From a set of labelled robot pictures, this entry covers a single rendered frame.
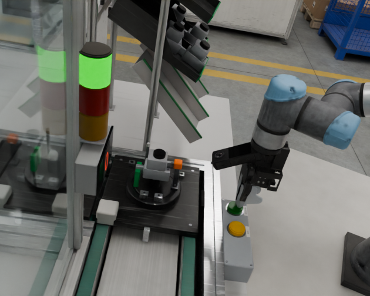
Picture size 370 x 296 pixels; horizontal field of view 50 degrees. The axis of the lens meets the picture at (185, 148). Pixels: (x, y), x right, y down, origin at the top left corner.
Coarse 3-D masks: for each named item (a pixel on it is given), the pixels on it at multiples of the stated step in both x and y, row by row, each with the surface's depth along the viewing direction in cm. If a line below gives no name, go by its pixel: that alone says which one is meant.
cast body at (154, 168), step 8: (152, 152) 95; (160, 152) 94; (152, 160) 92; (160, 160) 93; (136, 168) 96; (144, 168) 94; (152, 168) 94; (160, 168) 94; (168, 168) 96; (144, 176) 95; (152, 176) 95; (160, 176) 95; (168, 176) 95
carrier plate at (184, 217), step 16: (128, 160) 109; (112, 176) 103; (128, 176) 104; (192, 176) 108; (112, 192) 98; (192, 192) 103; (128, 208) 95; (144, 208) 95; (176, 208) 97; (192, 208) 98; (128, 224) 92; (144, 224) 92; (160, 224) 92; (176, 224) 93; (192, 224) 94
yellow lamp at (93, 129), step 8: (80, 112) 63; (80, 120) 64; (88, 120) 63; (96, 120) 64; (104, 120) 65; (80, 128) 65; (88, 128) 64; (96, 128) 64; (104, 128) 66; (80, 136) 66; (88, 136) 65; (96, 136) 66; (104, 136) 67
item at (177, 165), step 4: (176, 160) 95; (180, 160) 95; (168, 164) 96; (172, 164) 96; (176, 164) 94; (180, 164) 94; (172, 168) 96; (176, 168) 95; (180, 168) 95; (176, 172) 96; (176, 176) 97; (176, 180) 98; (176, 184) 99
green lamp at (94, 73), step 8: (80, 56) 58; (80, 64) 58; (88, 64) 58; (96, 64) 58; (104, 64) 58; (80, 72) 59; (88, 72) 58; (96, 72) 58; (104, 72) 59; (80, 80) 60; (88, 80) 59; (96, 80) 59; (104, 80) 60; (96, 88) 60
